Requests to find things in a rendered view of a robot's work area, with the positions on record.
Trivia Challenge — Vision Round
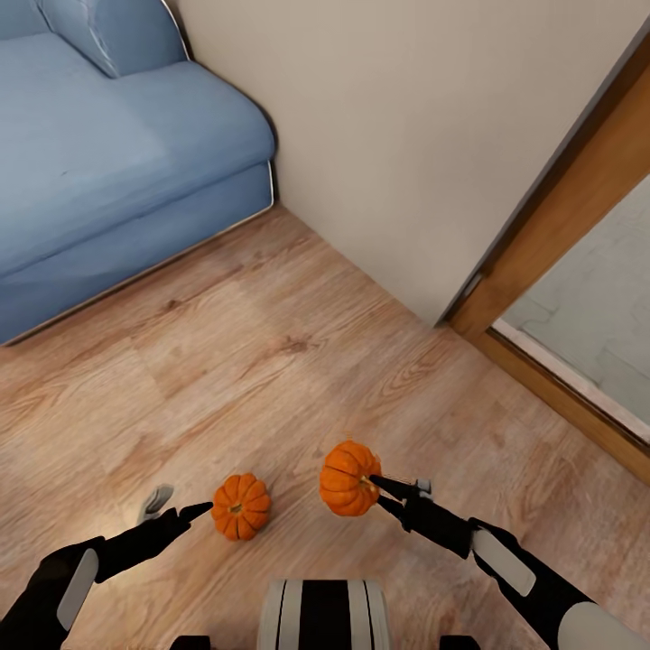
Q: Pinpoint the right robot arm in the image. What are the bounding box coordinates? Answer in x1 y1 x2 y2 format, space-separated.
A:
370 474 650 650

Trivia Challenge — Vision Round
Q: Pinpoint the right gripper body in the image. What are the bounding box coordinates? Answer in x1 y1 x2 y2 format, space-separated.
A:
403 486 453 547

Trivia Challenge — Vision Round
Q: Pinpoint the pumpkin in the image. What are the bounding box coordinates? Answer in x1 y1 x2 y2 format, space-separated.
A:
210 473 271 541
320 440 384 517

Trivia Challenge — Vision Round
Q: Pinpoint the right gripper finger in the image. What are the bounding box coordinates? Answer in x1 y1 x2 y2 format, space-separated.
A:
376 496 404 522
370 474 411 501

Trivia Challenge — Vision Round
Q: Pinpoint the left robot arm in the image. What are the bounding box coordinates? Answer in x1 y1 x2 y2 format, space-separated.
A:
0 485 213 650

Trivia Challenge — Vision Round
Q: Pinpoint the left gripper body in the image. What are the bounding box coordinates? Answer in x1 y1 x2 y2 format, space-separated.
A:
125 508 181 568

